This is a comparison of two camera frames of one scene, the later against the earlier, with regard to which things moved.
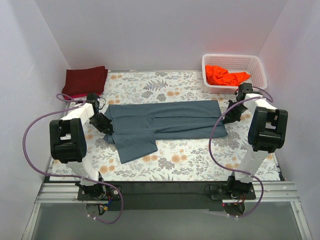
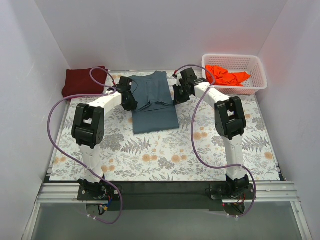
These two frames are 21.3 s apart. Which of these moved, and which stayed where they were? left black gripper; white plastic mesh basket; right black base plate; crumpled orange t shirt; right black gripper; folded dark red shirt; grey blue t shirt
Moved: left black gripper; right black gripper; grey blue t shirt
Stayed: crumpled orange t shirt; folded dark red shirt; right black base plate; white plastic mesh basket
